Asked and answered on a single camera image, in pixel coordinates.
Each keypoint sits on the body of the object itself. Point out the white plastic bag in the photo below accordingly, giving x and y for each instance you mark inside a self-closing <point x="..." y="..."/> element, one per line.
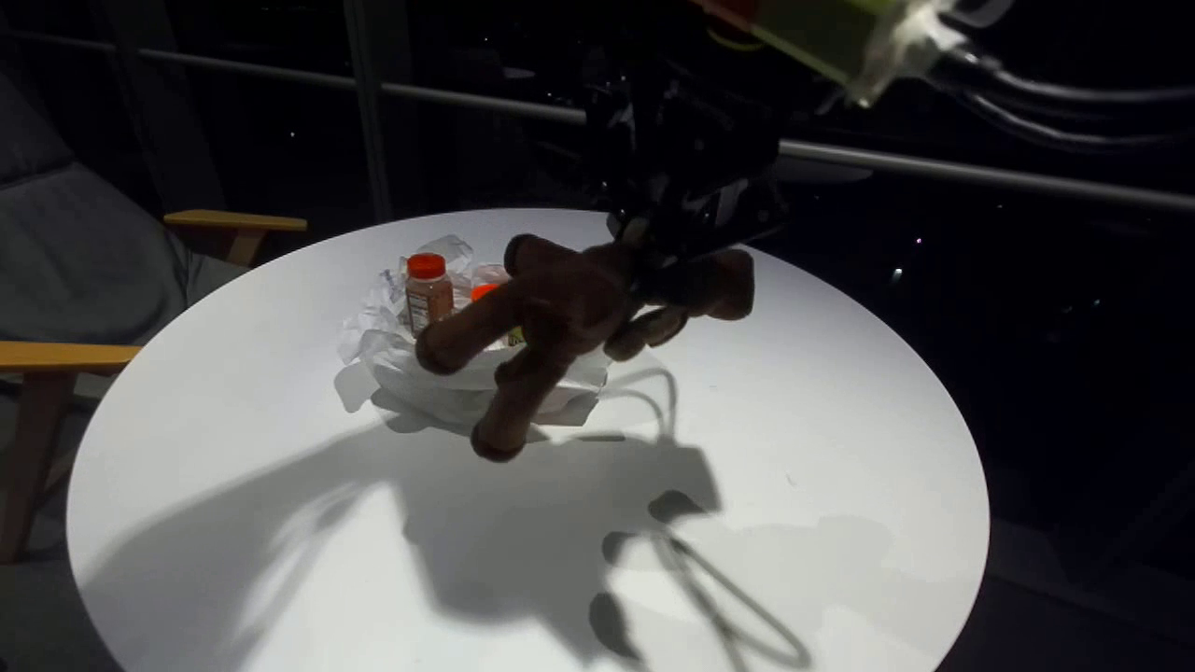
<point x="380" y="363"/>

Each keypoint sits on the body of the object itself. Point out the spice jar with red lid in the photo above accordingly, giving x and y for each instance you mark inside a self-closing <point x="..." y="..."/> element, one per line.
<point x="426" y="289"/>

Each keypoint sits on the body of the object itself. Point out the brown plush toy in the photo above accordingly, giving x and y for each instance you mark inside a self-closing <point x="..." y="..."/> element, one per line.
<point x="573" y="306"/>

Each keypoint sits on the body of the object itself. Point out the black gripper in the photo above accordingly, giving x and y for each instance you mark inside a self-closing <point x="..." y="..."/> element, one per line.
<point x="681" y="146"/>

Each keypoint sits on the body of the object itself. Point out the metal window railing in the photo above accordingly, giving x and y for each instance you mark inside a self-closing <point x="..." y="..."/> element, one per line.
<point x="559" y="114"/>

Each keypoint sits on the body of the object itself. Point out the white round table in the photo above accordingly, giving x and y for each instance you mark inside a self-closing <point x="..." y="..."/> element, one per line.
<point x="783" y="493"/>

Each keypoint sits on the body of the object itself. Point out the wooden armchair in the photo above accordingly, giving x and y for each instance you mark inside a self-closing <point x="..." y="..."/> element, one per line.
<point x="85" y="281"/>

